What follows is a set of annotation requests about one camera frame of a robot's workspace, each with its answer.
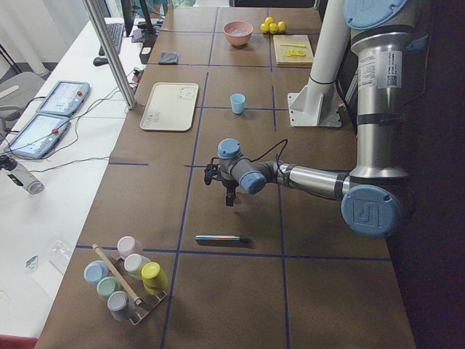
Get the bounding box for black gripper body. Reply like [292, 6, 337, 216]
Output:
[203, 158, 238, 191]

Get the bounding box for steel muddler rod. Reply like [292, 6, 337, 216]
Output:
[195, 235, 250, 244]

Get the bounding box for light blue plastic cup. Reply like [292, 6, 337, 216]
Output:
[230, 93, 246, 114]

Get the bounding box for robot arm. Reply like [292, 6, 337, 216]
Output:
[204, 1, 423, 238]

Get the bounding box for pink upturned cup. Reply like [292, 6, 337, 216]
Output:
[117, 236, 142, 260]

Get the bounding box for yellow-green upturned cup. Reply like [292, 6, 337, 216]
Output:
[141, 262, 169, 294]

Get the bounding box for white upturned cup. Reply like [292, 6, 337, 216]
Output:
[124, 254, 151, 280]

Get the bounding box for clear cup rack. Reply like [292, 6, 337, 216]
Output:
[92, 244, 167, 326]

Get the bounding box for pink bowl of ice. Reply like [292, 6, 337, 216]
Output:
[223, 21, 254, 47]

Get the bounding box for blue upturned cup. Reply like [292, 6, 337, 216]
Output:
[83, 260, 109, 285]

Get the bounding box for green upturned cup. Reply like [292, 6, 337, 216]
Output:
[97, 276, 121, 301]

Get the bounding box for grey upturned cup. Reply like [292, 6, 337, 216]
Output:
[107, 291, 136, 321]

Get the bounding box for white bear serving tray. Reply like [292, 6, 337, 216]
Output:
[139, 82, 198, 132]

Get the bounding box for grey folded cloth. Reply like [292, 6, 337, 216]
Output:
[158, 52, 180, 65]

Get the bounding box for wooden cutting board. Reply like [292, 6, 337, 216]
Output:
[273, 35, 314, 66]

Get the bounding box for lemon slices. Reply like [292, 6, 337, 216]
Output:
[284, 50, 306, 57]

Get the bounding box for yellow plastic knife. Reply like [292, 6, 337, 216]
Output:
[280, 43, 307, 48]

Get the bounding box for black computer mouse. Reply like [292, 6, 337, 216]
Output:
[92, 57, 108, 67]

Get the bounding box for teach pendant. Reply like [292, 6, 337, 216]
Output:
[36, 81, 91, 117]
[4, 113, 70, 159]

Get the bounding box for black keyboard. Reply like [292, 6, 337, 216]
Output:
[107, 23, 124, 55]

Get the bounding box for water bottle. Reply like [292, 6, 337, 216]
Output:
[1, 155, 44, 195]

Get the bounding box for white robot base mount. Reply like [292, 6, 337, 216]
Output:
[288, 1, 358, 127]

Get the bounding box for aluminium frame post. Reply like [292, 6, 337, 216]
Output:
[83, 0, 136, 110]

